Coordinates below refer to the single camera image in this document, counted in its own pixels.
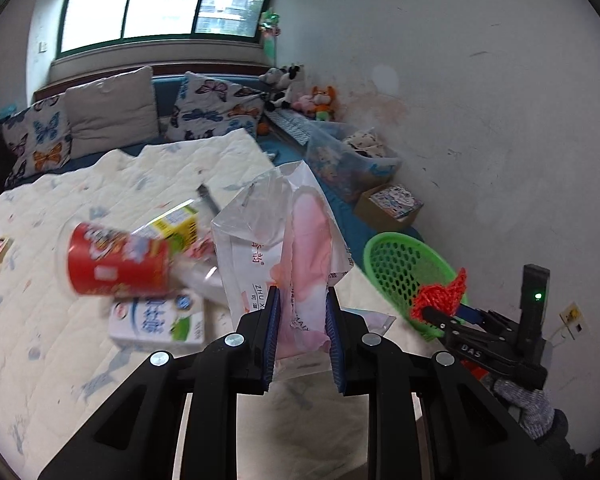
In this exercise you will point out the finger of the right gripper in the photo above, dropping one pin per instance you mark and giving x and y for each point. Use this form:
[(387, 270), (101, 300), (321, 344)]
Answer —
[(470, 314), (439, 322)]

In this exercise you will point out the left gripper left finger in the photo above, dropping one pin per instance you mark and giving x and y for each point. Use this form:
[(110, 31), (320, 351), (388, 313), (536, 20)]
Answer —
[(176, 417)]

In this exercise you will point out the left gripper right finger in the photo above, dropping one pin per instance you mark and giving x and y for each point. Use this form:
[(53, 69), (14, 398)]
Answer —
[(427, 417)]

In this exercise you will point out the red mesh net scrap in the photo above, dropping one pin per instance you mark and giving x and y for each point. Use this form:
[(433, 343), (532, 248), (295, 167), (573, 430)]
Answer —
[(442, 298)]

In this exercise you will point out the pink white plastic wrapper bag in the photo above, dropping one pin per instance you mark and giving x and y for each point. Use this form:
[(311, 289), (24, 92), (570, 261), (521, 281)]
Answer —
[(279, 232)]

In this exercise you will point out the right grey gloved hand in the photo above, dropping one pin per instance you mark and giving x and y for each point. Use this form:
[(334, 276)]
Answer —
[(536, 413)]

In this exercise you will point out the green plastic mesh basket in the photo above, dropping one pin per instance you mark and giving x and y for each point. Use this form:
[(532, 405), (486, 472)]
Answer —
[(398, 266)]

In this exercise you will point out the cream quilted bed cover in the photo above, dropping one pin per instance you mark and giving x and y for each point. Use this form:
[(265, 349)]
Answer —
[(57, 361)]

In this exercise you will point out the brown cardboard box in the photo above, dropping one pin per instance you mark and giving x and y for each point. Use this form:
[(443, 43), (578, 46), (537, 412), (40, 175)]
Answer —
[(376, 218)]

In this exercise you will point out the colourful book in box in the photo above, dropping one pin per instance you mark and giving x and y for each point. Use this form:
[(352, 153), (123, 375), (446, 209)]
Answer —
[(396, 201)]

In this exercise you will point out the white green milk carton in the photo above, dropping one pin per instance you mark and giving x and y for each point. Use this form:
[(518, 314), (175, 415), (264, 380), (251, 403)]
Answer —
[(174, 323)]

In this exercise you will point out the red instant noodle cup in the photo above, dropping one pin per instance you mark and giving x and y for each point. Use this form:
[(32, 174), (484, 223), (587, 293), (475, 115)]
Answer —
[(93, 260)]

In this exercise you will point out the clear plastic storage bin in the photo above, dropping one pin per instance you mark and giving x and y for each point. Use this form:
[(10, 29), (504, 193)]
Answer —
[(347, 173)]

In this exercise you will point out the patterned cloth in bin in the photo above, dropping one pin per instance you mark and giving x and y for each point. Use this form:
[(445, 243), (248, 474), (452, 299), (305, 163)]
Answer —
[(366, 143)]

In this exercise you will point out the yellow green drink carton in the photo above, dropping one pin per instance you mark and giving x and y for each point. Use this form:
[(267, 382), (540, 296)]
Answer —
[(178, 226)]

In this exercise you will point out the white keyboard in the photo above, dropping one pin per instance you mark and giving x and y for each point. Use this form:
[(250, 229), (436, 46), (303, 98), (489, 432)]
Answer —
[(292, 123)]

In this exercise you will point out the orange fox plush toy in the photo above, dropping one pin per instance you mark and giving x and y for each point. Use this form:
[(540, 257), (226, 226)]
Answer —
[(324, 103)]

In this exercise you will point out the pink plush toy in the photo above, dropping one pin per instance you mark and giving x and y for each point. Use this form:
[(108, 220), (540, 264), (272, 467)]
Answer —
[(304, 105)]

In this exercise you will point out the butterfly pillow near toys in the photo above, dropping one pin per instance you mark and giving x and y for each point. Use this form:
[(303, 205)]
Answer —
[(207, 106)]

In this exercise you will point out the butterfly pillow far left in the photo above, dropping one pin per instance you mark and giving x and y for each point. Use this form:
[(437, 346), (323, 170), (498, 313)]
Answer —
[(40, 137)]

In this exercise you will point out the beige plain pillow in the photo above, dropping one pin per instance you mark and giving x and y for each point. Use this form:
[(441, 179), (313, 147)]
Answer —
[(112, 112)]

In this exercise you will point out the green hanging toy decoration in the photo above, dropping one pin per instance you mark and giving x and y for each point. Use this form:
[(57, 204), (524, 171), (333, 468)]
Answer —
[(269, 29)]

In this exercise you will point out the green framed window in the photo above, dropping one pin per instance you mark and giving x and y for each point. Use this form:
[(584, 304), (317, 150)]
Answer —
[(92, 24)]

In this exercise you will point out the wall socket with plug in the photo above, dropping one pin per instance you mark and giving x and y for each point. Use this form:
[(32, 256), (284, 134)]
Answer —
[(574, 321)]

